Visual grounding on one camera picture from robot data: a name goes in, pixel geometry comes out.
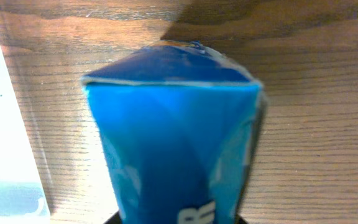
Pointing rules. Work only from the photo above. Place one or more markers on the blue Kool Fever box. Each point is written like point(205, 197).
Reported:
point(179, 124)

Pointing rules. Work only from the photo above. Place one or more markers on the clear plastic container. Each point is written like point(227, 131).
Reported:
point(22, 198)

